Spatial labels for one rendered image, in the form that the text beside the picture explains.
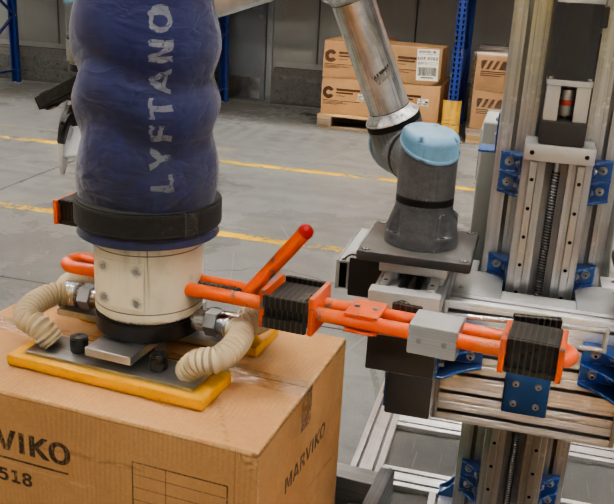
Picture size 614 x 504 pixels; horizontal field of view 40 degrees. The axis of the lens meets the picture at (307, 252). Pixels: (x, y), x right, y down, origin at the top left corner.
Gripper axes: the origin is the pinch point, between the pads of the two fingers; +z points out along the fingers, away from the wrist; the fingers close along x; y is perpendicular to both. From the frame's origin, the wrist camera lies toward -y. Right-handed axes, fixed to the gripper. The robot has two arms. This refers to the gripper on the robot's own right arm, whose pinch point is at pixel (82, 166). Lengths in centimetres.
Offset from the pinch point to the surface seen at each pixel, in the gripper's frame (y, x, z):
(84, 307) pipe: 18.5, -27.4, 15.8
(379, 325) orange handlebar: 69, -29, 8
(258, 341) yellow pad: 46, -19, 20
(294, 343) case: 50, -13, 22
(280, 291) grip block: 53, -26, 7
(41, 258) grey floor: -178, 215, 116
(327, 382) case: 58, -17, 26
